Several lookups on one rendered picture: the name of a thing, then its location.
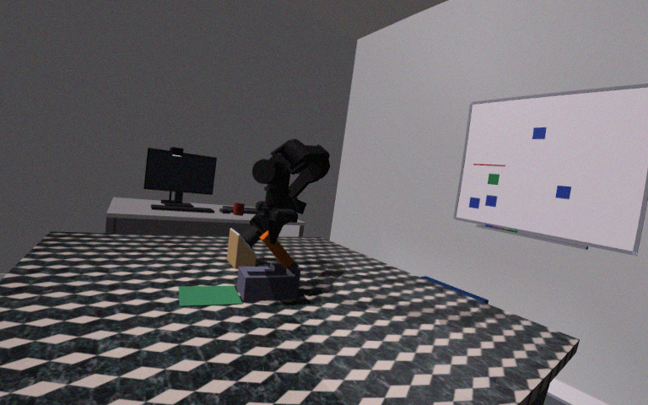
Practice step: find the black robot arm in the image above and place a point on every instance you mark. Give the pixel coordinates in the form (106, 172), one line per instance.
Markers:
(311, 161)

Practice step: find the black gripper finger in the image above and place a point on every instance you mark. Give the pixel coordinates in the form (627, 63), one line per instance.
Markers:
(264, 221)
(274, 228)

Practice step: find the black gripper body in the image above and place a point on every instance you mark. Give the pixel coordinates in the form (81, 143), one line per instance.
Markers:
(274, 204)

